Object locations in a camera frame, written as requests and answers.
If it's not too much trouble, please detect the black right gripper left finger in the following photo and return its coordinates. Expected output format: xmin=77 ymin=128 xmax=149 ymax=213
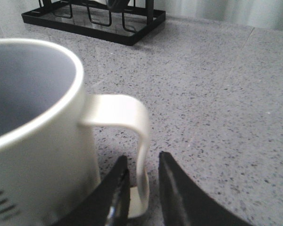
xmin=54 ymin=155 xmax=130 ymax=226

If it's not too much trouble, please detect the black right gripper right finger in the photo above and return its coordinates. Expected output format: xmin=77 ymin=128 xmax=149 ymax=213
xmin=158 ymin=152 xmax=250 ymax=226

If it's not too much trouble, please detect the white ribbed cup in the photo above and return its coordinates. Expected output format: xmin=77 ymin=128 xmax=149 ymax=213
xmin=0 ymin=38 xmax=150 ymax=226

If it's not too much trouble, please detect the black wire mug rack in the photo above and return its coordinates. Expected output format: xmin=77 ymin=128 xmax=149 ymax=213
xmin=22 ymin=0 xmax=166 ymax=46

